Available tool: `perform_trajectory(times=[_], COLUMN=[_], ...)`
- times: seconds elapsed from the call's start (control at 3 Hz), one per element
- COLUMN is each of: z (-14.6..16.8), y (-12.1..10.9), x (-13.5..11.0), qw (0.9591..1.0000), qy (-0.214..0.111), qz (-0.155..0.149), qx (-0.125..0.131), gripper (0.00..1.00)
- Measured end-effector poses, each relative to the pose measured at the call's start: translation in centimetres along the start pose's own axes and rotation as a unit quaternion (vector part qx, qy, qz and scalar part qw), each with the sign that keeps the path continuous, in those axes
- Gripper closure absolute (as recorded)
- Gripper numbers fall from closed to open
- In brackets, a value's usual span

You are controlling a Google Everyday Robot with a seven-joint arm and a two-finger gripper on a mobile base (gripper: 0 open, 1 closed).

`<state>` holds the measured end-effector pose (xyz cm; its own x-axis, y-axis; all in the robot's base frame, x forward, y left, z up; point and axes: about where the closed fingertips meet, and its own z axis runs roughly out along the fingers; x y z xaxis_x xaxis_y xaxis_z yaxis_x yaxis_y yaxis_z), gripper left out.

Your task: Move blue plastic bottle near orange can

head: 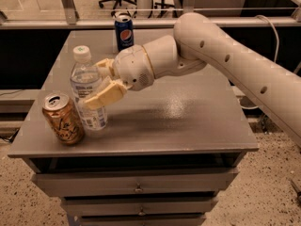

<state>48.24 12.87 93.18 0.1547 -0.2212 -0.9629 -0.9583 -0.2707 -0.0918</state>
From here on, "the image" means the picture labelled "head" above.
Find middle grey drawer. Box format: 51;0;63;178
62;195;217;217

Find grey drawer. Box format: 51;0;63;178
62;195;217;217
32;168;239;197
80;214;206;226

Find blue Pepsi can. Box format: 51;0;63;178
114;12;134;51

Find white cable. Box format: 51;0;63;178
254;14;280;64

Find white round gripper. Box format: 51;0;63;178
84;45;154;109

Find top grey drawer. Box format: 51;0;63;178
32;168;239;197

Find orange LaCroix can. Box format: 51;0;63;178
42;92;85;145

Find grey drawer cabinet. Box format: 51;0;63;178
7;27;260;226

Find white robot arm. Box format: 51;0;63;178
84;12;301;145

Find bottom grey drawer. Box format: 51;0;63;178
80;214;206;226

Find clear plastic water bottle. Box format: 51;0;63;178
70;45;107;137

